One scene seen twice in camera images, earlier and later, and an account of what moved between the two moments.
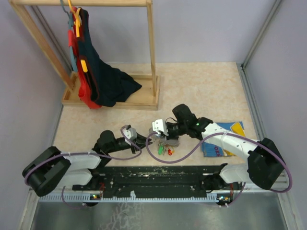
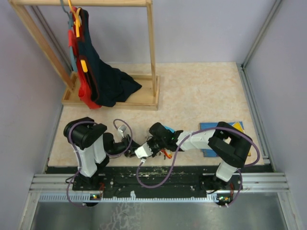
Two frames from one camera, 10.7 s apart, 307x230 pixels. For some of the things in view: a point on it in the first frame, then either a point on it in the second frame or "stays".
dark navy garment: x=107 y=85 stays
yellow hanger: x=77 y=23 stays
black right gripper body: x=176 y=129 -> x=156 y=145
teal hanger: x=70 y=27 stays
